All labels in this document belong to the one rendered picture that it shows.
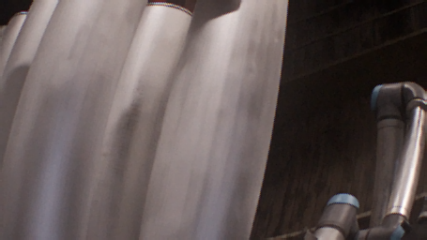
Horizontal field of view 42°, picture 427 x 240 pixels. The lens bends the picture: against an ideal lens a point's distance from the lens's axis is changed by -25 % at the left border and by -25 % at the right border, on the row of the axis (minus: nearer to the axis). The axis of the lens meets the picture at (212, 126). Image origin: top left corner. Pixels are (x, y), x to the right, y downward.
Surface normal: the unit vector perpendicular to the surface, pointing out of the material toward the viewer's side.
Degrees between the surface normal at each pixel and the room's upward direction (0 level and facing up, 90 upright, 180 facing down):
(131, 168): 90
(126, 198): 90
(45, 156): 90
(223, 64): 90
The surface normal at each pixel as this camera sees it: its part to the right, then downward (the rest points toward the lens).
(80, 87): 0.55, -0.26
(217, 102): -0.03, -0.44
